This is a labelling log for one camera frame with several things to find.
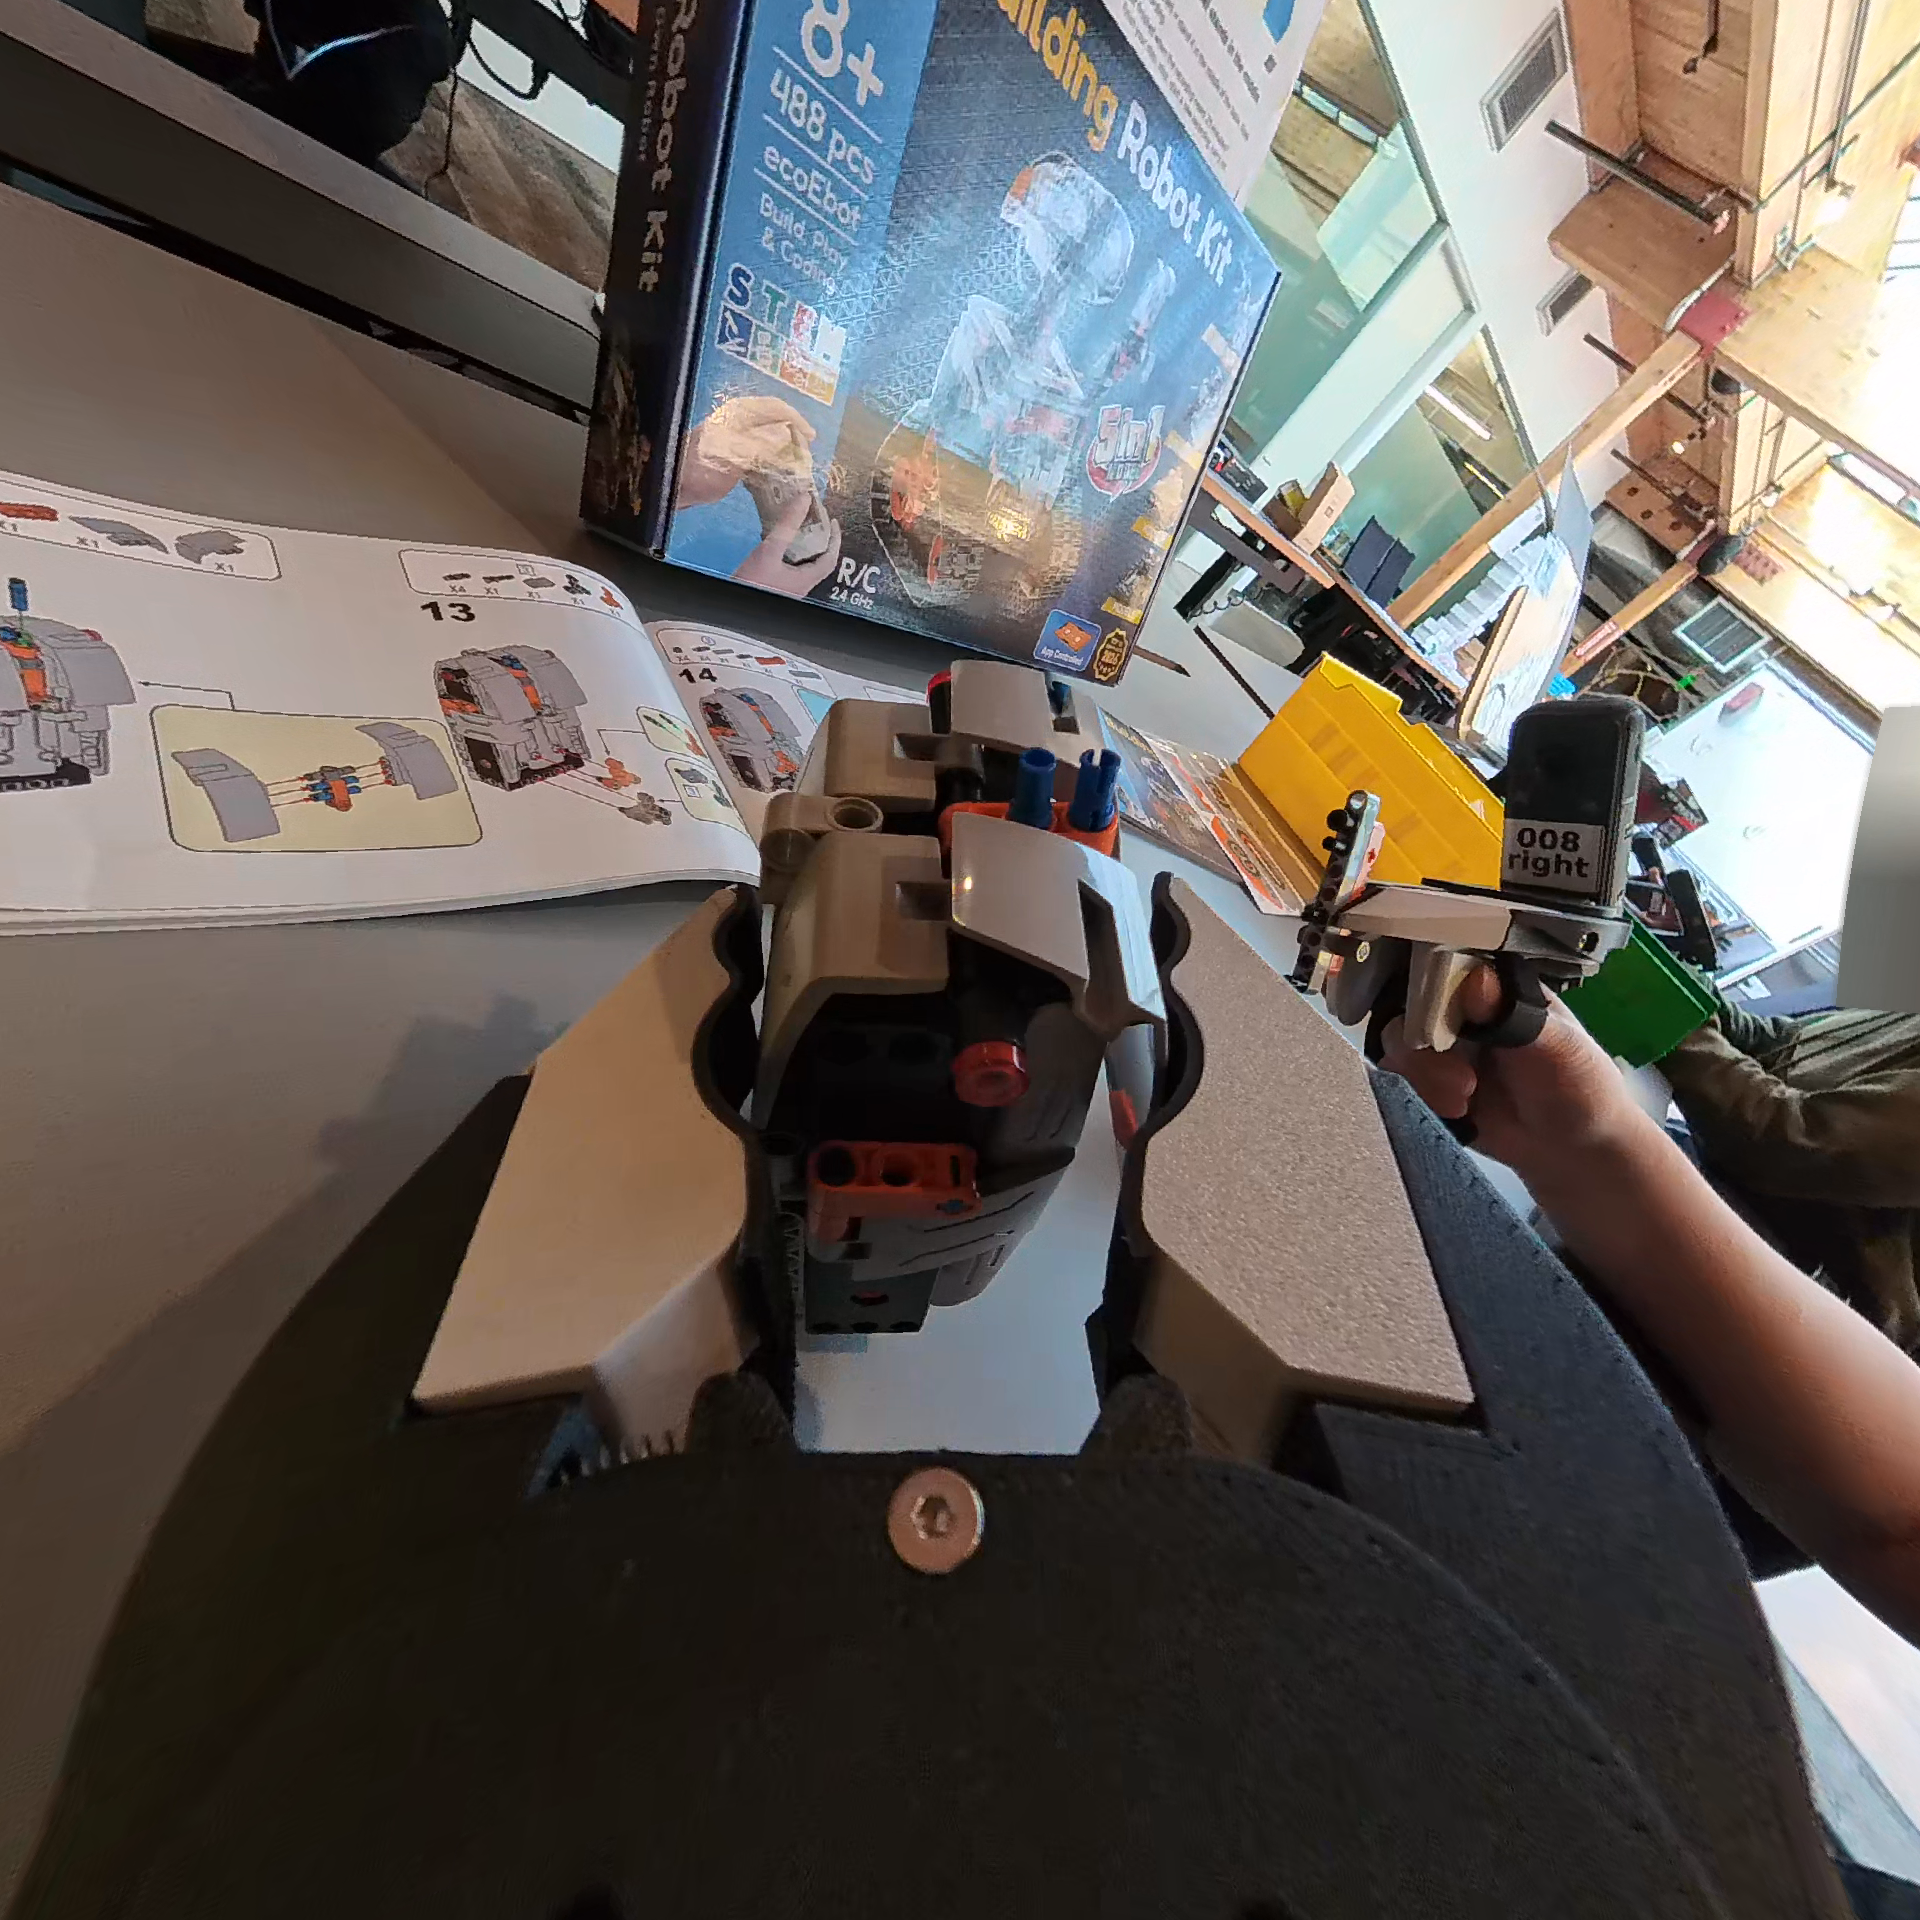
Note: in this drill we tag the yellow plastic bin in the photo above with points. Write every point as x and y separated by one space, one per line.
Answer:
1352 748

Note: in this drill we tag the person's right hand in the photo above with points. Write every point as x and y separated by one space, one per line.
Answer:
1545 1097

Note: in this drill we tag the blue robot kit box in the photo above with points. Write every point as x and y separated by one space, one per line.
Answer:
963 331

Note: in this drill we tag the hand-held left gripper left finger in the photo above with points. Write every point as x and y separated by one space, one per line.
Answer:
598 1200

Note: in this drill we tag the blue cover booklet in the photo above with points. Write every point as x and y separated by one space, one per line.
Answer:
1170 779

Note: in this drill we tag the open white instruction booklet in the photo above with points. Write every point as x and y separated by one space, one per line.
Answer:
374 630

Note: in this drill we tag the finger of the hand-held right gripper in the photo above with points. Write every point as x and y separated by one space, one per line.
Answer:
1426 916

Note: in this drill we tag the grey table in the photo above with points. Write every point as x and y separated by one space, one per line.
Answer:
226 166

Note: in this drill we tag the person's right forearm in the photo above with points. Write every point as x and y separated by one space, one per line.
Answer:
1755 1353

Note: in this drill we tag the grey brick-built robot model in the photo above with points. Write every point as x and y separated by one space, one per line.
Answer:
898 962

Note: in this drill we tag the grey desk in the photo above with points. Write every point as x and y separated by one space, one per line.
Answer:
226 1081

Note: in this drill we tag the orange and grey brick beam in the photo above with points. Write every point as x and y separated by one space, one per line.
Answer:
1360 841

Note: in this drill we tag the green plastic bin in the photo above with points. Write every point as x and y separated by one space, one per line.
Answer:
1650 997

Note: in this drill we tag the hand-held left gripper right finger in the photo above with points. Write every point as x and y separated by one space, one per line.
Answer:
1291 1200

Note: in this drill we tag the orange grey sticker sheet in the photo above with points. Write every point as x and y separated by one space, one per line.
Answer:
1251 857

